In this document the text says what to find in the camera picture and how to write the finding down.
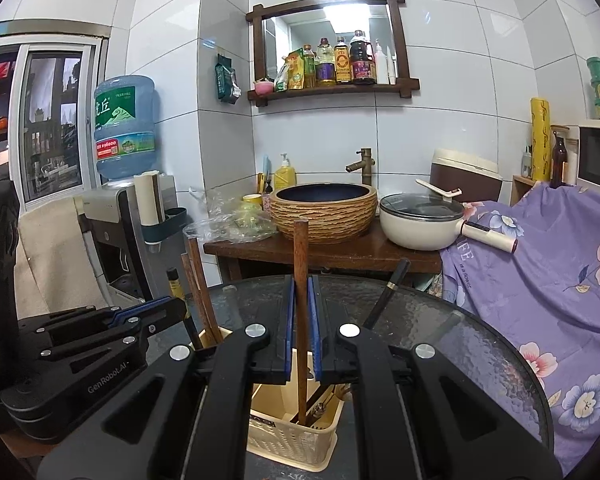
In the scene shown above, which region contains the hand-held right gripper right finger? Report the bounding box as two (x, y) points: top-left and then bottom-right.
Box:
(307, 275), (564, 480)

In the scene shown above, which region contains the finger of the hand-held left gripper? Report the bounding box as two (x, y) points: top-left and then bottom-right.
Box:
(17, 295), (178, 342)
(36, 306), (188, 377)

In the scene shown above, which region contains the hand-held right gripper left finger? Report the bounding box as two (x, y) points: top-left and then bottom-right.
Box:
(37, 275), (297, 480)

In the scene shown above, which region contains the black chopstick with gold band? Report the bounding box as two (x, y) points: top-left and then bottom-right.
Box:
(362, 258), (412, 331)
(166, 267), (204, 351)

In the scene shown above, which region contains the brown wooden chopstick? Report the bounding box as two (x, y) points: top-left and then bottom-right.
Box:
(180, 252), (207, 348)
(292, 220), (311, 427)
(187, 237), (222, 347)

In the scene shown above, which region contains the large metal spoon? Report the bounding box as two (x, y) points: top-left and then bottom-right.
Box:
(307, 392), (341, 429)

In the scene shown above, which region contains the cream plastic utensil holder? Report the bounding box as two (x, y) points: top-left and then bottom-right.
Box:
(200, 325), (354, 472)

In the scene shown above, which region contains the grey water dispenser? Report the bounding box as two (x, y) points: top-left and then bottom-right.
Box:
(80, 175), (182, 307)

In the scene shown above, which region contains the teal cup holder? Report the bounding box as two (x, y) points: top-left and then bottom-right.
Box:
(140, 207), (187, 254)

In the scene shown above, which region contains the dark wooden cabinet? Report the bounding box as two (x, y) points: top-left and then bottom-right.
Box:
(203, 220), (444, 292)

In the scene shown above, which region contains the white paper cup tube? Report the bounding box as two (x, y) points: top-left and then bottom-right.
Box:
(134, 170), (164, 226)

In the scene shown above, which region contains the woven pattern wash basin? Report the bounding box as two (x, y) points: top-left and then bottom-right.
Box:
(269, 182), (380, 246)

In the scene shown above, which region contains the clear plastic bag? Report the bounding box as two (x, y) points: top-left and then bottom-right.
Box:
(182, 187), (281, 246)

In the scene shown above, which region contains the cream electric pot with lid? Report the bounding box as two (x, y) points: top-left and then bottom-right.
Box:
(378, 192), (520, 254)

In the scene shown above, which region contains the yellow soap dispenser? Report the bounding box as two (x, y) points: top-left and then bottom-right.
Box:
(273, 153), (298, 191)

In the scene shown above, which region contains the bronze faucet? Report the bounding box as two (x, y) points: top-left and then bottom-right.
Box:
(345, 148), (377, 186)

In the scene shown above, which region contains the blue water bottle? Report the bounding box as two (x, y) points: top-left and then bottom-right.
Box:
(94, 75), (161, 184)

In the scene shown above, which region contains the white rice paddle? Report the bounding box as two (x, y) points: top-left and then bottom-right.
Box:
(415, 178), (464, 199)

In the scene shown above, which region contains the glass sliding door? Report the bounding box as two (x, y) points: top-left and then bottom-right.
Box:
(10, 42), (102, 206)

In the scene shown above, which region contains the brown and cream rice cooker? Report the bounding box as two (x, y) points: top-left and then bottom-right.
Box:
(430, 148), (504, 205)

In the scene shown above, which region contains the purple floral cloth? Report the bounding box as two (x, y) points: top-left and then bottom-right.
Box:
(440, 182), (600, 477)

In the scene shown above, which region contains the green hanging packet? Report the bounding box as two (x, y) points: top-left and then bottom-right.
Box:
(215, 54), (242, 106)

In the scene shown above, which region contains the small wooden shelf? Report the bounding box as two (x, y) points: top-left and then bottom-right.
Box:
(511, 175), (537, 206)

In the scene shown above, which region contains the yellow green seasoning packet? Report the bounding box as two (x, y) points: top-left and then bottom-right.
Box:
(274, 50), (305, 92)

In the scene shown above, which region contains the green oil bottle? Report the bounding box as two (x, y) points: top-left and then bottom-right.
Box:
(301, 44), (317, 90)

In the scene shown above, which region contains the bottle with purple label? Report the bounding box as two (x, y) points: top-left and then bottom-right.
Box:
(315, 37), (336, 88)

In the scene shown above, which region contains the bottle with orange label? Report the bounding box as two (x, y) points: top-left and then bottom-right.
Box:
(334, 36), (353, 85)

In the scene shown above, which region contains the dark soy sauce bottle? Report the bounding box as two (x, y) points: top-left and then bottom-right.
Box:
(350, 30), (378, 86)

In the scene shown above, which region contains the white squeeze bottle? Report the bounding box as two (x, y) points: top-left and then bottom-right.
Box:
(374, 40), (390, 85)

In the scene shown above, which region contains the brown glass bottle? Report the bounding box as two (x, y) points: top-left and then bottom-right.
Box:
(550, 131), (569, 190)

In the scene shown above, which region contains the yellow roll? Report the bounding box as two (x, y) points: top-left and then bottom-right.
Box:
(530, 97), (553, 186)

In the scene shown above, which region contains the wooden framed mirror shelf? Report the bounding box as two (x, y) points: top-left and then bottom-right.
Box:
(245, 0), (421, 109)

